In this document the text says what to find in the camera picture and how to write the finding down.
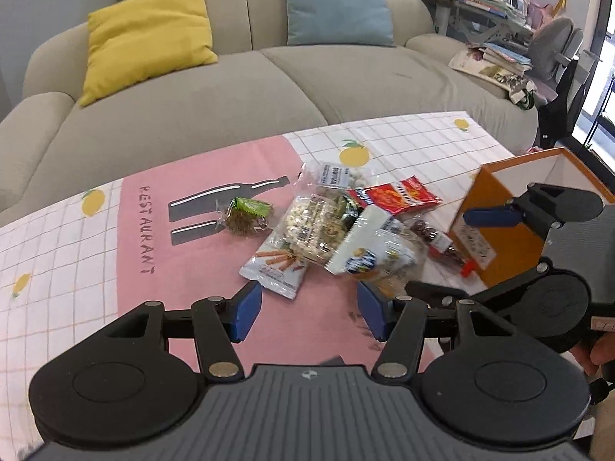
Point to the pink checked printed tablecloth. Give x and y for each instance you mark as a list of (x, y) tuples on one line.
[(72, 273)]

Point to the clear packet white label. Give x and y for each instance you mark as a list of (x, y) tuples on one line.
[(336, 175)]

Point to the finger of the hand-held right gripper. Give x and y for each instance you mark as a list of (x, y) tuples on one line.
[(432, 292), (490, 217)]

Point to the clear popcorn snack bag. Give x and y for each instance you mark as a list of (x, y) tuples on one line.
[(307, 230)]

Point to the green snack packet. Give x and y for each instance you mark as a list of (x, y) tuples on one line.
[(247, 216)]

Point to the grey desk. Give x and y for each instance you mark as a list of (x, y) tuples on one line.
[(461, 21)]

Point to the yellow pillow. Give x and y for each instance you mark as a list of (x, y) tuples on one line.
[(144, 43)]

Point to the pink bag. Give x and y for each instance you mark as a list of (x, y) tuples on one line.
[(543, 14)]

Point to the black bag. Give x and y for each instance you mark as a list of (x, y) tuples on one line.
[(559, 105)]

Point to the white biscuit stick packet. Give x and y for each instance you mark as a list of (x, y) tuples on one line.
[(274, 271)]

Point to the orange cardboard box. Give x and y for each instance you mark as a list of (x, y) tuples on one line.
[(495, 180)]

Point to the glass door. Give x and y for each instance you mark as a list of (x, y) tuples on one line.
[(600, 81)]

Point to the stack of magazines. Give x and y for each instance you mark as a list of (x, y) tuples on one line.
[(499, 65)]

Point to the beige sofa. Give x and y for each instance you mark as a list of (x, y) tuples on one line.
[(192, 105)]

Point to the red snack packet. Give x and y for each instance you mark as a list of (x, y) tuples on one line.
[(399, 197)]

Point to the light blue pillow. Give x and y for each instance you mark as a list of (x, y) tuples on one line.
[(336, 5)]

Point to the clear snack bag blue logo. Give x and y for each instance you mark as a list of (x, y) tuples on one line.
[(370, 254)]

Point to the grey office chair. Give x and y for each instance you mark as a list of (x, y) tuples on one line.
[(557, 43)]

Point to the small bottle of chocolate beans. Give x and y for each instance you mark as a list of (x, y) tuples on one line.
[(435, 241)]

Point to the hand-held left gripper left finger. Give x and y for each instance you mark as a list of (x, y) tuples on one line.
[(246, 309)]

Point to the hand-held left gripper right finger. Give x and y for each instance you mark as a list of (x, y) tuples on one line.
[(371, 309)]

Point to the person's right hand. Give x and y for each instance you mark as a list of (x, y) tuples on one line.
[(593, 353)]

